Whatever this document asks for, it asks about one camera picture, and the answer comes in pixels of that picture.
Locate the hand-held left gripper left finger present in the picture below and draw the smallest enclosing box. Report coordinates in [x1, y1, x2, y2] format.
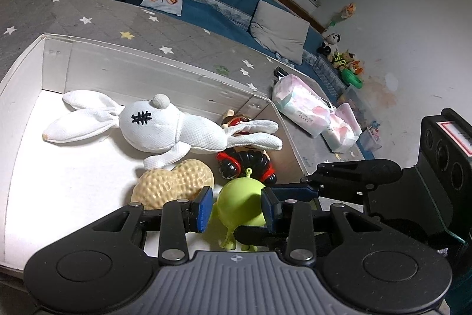
[63, 186, 214, 266]

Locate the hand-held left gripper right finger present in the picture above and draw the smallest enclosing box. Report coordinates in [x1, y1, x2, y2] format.
[260, 187, 407, 265]

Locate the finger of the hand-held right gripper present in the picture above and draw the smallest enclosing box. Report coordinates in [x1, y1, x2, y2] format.
[263, 158, 402, 207]
[233, 224, 291, 250]

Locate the green alien toy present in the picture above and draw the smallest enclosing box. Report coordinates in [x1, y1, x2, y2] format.
[213, 168, 270, 252]

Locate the beige peanut toy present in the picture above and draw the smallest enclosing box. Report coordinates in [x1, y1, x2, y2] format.
[131, 159, 215, 210]

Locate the black-haired doll with red bows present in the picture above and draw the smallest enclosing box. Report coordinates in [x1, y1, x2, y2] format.
[216, 109, 279, 186]

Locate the white plush rabbit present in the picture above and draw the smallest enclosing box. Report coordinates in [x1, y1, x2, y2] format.
[43, 90, 284, 170]

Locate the grey cardboard box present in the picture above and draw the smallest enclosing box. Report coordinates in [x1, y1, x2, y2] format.
[0, 34, 319, 273]

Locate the small pink tissue pack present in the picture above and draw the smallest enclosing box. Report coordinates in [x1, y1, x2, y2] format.
[321, 103, 364, 153]

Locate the small box of toys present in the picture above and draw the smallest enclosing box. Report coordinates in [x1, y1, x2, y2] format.
[358, 121, 384, 151]

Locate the large pink tissue pack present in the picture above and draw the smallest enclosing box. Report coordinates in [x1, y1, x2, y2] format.
[272, 74, 332, 138]

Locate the clear plastic storage bin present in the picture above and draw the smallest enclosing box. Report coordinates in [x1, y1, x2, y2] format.
[337, 84, 373, 124]

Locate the orange fox plush toy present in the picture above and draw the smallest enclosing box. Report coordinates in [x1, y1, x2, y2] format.
[348, 58, 366, 76]

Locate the yellow-green plush toy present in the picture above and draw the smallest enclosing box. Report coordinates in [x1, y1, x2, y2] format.
[332, 50, 355, 70]

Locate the panda plush toy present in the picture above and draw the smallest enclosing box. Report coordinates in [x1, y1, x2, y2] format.
[318, 32, 342, 57]

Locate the grey pillow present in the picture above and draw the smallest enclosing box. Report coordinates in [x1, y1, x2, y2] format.
[250, 0, 310, 65]

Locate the green ring toy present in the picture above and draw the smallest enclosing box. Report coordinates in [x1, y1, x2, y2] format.
[341, 69, 364, 87]

